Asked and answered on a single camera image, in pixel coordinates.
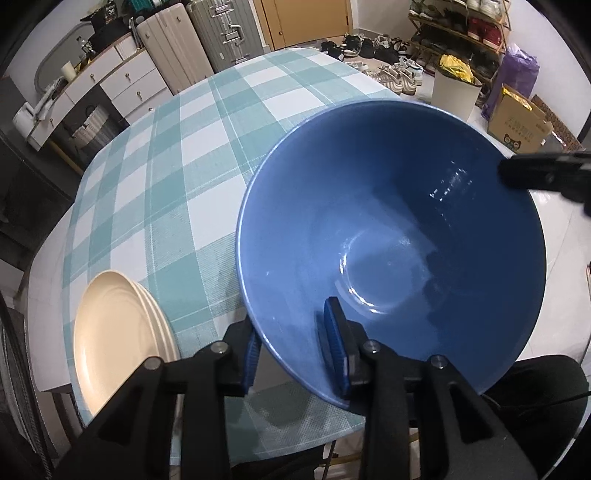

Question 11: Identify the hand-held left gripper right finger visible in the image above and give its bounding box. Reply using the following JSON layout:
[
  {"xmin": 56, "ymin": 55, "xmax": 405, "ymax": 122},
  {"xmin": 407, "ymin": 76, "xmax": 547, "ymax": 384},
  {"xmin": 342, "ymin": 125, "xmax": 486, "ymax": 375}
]
[{"xmin": 323, "ymin": 296, "xmax": 541, "ymax": 480}]

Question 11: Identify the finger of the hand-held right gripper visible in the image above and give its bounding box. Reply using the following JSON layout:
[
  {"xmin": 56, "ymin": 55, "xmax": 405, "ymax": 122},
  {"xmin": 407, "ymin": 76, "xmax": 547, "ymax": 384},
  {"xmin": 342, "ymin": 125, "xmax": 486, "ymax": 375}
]
[{"xmin": 498, "ymin": 150, "xmax": 591, "ymax": 202}]

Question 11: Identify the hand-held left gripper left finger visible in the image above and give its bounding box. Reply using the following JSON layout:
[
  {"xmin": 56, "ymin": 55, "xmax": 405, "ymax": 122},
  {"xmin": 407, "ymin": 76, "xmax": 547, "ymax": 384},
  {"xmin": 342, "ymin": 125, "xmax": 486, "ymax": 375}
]
[{"xmin": 53, "ymin": 318, "xmax": 263, "ymax": 480}]

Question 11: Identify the blue bowl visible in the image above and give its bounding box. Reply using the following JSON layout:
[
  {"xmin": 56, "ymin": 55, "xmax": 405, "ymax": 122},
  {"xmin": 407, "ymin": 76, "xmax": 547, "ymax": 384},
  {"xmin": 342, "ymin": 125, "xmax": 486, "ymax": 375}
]
[{"xmin": 235, "ymin": 99, "xmax": 548, "ymax": 409}]

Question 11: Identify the brown patterned bag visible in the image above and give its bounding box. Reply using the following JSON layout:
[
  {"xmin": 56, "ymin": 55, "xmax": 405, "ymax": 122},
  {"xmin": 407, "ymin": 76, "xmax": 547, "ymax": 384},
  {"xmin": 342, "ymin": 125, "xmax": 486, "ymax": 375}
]
[{"xmin": 531, "ymin": 95, "xmax": 583, "ymax": 151}]

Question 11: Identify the cardboard box with cat print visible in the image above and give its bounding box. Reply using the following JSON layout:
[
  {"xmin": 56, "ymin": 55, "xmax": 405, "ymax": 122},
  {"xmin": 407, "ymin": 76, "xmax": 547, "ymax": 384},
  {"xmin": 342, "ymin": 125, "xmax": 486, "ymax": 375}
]
[{"xmin": 488, "ymin": 84, "xmax": 554, "ymax": 154}]

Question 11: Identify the purple plastic bag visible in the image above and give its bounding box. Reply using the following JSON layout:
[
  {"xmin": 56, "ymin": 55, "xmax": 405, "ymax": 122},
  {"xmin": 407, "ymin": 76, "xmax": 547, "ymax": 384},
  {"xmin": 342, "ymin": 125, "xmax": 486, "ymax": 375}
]
[{"xmin": 481, "ymin": 44, "xmax": 541, "ymax": 121}]

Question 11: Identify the white trash bin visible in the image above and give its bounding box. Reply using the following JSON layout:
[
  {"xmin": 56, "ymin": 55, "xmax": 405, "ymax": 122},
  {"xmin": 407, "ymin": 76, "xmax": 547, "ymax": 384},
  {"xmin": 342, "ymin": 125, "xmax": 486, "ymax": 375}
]
[{"xmin": 431, "ymin": 54, "xmax": 483, "ymax": 125}]

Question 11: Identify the wooden shoe rack with shoes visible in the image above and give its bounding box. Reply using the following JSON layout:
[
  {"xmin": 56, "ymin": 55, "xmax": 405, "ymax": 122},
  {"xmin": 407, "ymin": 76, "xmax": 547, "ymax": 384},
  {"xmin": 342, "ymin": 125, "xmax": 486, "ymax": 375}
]
[{"xmin": 409, "ymin": 0, "xmax": 509, "ymax": 70}]

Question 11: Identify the scattered shoes group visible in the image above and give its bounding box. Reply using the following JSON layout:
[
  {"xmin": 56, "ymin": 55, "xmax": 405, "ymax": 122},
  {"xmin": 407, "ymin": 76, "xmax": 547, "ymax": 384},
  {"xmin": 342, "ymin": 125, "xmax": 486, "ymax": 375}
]
[{"xmin": 318, "ymin": 33, "xmax": 426, "ymax": 97}]

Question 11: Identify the teal checked tablecloth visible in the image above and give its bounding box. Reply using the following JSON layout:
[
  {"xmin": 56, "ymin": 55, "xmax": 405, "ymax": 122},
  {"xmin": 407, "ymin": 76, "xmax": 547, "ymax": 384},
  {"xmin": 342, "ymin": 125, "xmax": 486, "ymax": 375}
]
[{"xmin": 62, "ymin": 46, "xmax": 407, "ymax": 478}]

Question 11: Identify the wooden door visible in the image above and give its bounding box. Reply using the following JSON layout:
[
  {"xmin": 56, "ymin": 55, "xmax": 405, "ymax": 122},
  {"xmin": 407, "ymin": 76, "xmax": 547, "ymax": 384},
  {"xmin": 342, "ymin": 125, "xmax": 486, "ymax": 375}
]
[{"xmin": 252, "ymin": 0, "xmax": 354, "ymax": 51}]

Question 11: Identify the woven basket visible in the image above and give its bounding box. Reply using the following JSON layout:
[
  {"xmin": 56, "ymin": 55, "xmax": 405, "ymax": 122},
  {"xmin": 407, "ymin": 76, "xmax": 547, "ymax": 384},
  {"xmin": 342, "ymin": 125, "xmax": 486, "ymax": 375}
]
[{"xmin": 62, "ymin": 105, "xmax": 109, "ymax": 148}]

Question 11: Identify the white dresser with drawers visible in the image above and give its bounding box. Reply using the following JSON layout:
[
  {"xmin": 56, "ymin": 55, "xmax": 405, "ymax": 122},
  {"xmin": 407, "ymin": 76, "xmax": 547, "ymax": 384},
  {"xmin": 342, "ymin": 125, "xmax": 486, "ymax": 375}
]
[{"xmin": 28, "ymin": 32, "xmax": 174, "ymax": 153}]

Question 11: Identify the beige suitcase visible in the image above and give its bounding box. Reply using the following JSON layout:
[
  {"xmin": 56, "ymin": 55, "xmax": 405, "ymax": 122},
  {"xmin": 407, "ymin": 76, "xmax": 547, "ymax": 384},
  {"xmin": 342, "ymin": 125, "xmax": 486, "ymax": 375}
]
[{"xmin": 136, "ymin": 4, "xmax": 215, "ymax": 95}]

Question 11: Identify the silver suitcase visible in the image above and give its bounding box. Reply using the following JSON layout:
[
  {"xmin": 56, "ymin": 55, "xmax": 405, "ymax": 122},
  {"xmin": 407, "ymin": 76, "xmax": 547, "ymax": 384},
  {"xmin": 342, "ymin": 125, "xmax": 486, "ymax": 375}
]
[{"xmin": 187, "ymin": 0, "xmax": 266, "ymax": 68}]

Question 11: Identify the white kettle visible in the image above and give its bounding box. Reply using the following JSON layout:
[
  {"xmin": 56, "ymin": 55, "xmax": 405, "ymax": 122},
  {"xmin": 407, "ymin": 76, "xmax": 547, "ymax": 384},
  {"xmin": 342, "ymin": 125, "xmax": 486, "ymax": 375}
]
[{"xmin": 13, "ymin": 104, "xmax": 38, "ymax": 134}]

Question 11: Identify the black printed bag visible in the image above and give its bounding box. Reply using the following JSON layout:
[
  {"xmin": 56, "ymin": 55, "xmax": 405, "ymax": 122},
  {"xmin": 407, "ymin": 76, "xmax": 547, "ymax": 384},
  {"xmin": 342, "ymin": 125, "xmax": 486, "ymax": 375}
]
[{"xmin": 81, "ymin": 7, "xmax": 132, "ymax": 51}]

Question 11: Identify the oval mirror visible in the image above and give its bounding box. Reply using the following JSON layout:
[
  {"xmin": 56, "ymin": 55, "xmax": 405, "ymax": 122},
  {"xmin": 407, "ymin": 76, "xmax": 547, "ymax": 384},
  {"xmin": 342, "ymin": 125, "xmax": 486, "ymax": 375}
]
[{"xmin": 34, "ymin": 21, "xmax": 100, "ymax": 90}]

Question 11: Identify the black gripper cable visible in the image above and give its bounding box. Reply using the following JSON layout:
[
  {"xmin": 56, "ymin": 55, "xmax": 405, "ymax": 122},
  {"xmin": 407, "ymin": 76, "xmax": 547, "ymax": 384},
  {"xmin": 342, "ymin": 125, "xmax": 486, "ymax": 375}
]
[{"xmin": 496, "ymin": 390, "xmax": 591, "ymax": 411}]

